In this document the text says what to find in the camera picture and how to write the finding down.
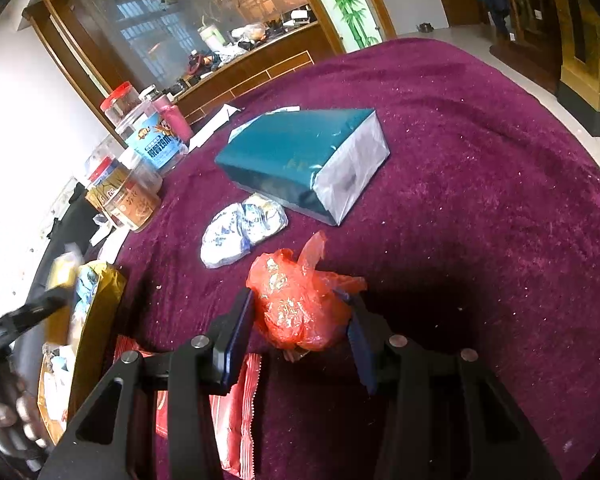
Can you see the red lid clear jar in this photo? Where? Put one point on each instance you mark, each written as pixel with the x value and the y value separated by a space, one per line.
pixel 120 107

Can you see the black chair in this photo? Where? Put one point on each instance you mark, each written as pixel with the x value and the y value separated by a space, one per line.
pixel 75 225

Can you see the red plastic bag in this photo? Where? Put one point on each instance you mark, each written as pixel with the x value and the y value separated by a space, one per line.
pixel 300 305

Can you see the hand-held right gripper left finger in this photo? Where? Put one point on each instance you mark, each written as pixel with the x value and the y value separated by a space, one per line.
pixel 232 355

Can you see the bamboo picture panel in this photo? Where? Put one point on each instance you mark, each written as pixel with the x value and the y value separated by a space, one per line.
pixel 347 5

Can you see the teal tissue pack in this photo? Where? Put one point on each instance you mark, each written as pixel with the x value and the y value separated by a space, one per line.
pixel 290 160

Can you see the person's left hand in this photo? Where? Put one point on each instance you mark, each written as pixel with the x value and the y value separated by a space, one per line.
pixel 20 410

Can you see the blue white foil packet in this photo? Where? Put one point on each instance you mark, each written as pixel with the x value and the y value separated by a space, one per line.
pixel 265 217
pixel 225 240

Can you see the wooden staircase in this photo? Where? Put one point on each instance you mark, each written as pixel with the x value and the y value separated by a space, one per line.
pixel 565 45

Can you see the brown label plastic jar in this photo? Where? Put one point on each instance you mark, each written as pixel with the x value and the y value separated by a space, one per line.
pixel 127 202

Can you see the red snack packet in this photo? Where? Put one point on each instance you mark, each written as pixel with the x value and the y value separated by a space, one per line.
pixel 235 410

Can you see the pink bottle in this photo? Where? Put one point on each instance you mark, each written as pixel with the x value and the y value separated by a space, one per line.
pixel 172 120

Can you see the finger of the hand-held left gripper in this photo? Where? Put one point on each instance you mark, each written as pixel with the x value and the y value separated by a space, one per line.
pixel 30 312

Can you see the white paper sheet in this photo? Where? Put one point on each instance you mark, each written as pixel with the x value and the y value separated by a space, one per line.
pixel 212 127

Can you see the wooden glass cabinet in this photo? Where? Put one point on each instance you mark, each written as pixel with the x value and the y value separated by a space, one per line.
pixel 155 35

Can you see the green lid cup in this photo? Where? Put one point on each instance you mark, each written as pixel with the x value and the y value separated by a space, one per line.
pixel 211 37

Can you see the clear jar with colourful contents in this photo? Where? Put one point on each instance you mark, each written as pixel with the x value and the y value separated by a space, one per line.
pixel 105 167

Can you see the yellow cardboard box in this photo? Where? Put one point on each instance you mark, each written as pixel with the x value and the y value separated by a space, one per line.
pixel 102 310

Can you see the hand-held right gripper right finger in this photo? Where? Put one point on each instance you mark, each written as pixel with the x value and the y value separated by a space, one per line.
pixel 362 355

